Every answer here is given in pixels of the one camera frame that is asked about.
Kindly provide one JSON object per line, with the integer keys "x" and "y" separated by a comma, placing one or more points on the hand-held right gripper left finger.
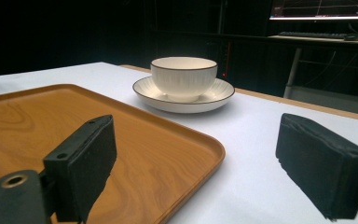
{"x": 84, "y": 168}

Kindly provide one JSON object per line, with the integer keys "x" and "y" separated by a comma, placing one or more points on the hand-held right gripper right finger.
{"x": 320, "y": 161}

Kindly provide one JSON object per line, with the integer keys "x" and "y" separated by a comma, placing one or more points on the white ribbed plate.
{"x": 220, "y": 93}

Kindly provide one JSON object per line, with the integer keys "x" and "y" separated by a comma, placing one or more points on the white ribbed bowl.
{"x": 184, "y": 77}

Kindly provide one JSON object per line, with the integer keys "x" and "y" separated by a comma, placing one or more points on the wooden tray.
{"x": 155, "y": 161}

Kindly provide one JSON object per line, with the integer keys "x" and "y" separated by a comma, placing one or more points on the wooden desk with metal leg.
{"x": 323, "y": 42}

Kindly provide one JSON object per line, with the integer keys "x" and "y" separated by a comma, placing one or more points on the black keyboard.
{"x": 312, "y": 34}

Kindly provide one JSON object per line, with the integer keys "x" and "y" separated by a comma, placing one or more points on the black computer mouse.
{"x": 352, "y": 37}

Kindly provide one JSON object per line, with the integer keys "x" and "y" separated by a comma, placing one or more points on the computer monitor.
{"x": 321, "y": 8}

